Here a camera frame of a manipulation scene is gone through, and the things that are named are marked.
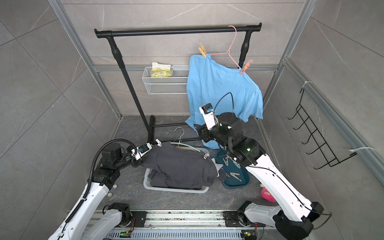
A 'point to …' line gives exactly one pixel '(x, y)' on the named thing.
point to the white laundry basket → (147, 185)
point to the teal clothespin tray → (236, 175)
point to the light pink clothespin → (159, 143)
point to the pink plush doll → (266, 194)
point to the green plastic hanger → (179, 143)
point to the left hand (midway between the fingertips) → (148, 144)
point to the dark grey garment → (173, 166)
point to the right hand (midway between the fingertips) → (203, 121)
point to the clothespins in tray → (236, 164)
